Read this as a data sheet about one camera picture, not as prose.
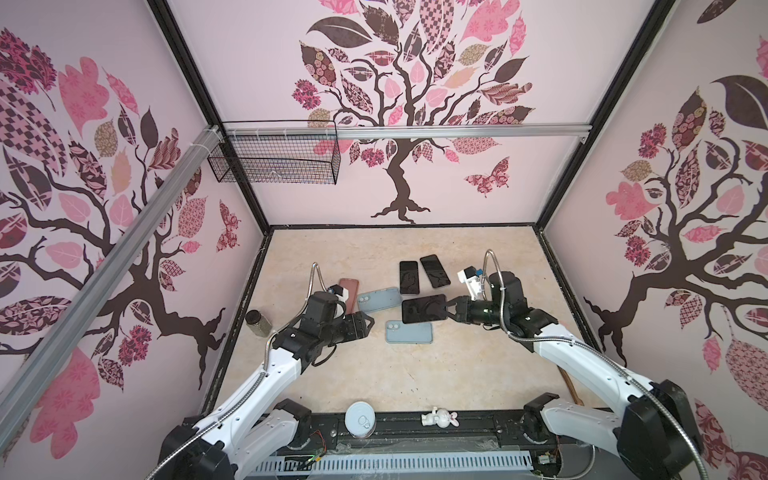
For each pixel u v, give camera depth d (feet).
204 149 2.63
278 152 3.11
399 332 3.02
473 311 2.30
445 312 2.49
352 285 3.39
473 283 2.44
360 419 2.33
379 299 3.28
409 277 3.50
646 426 1.30
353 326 2.29
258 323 2.80
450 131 3.05
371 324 2.54
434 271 3.51
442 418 2.41
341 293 2.47
